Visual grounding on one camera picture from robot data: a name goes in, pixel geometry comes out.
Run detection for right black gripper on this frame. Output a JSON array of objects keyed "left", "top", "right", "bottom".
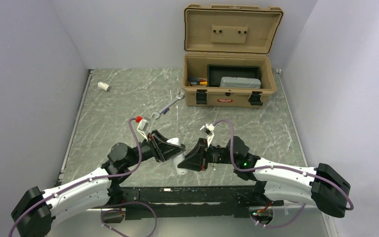
[{"left": 178, "top": 138, "right": 238, "bottom": 172}]

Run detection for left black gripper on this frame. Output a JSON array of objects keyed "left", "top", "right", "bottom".
[{"left": 125, "top": 129, "right": 186, "bottom": 167}]

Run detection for white remote control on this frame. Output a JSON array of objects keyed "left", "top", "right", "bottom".
[{"left": 167, "top": 138, "right": 188, "bottom": 176}]

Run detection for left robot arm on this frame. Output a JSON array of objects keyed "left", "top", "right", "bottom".
[{"left": 8, "top": 130, "right": 186, "bottom": 237}]

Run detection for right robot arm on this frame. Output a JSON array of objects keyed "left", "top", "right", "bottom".
[{"left": 177, "top": 136, "right": 354, "bottom": 218}]

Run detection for silver open-end wrench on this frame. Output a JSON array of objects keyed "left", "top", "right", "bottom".
[{"left": 151, "top": 91, "right": 185, "bottom": 119}]

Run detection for colourful tools in toolbox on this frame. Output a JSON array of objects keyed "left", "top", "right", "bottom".
[{"left": 188, "top": 78, "right": 208, "bottom": 86}]

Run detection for grey plastic case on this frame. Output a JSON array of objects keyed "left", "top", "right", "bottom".
[{"left": 220, "top": 77, "right": 262, "bottom": 88}]

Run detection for white plastic tube piece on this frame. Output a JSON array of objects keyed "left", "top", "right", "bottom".
[{"left": 97, "top": 82, "right": 110, "bottom": 91}]

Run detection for black tray in toolbox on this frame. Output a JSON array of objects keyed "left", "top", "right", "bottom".
[{"left": 207, "top": 64, "right": 262, "bottom": 87}]

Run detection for tan plastic toolbox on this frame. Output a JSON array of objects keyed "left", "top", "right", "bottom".
[{"left": 182, "top": 4, "right": 284, "bottom": 108}]

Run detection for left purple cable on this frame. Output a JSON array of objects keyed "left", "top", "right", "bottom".
[{"left": 8, "top": 118, "right": 159, "bottom": 237}]

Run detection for purple cable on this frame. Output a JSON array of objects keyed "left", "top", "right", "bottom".
[
  {"left": 213, "top": 119, "right": 355, "bottom": 230},
  {"left": 8, "top": 118, "right": 159, "bottom": 237}
]

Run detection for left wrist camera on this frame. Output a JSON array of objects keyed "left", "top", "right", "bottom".
[{"left": 136, "top": 116, "right": 151, "bottom": 139}]

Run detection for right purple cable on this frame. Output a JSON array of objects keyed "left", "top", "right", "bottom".
[{"left": 213, "top": 119, "right": 355, "bottom": 230}]

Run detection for aluminium frame rail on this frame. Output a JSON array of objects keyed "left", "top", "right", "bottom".
[{"left": 40, "top": 186, "right": 329, "bottom": 213}]

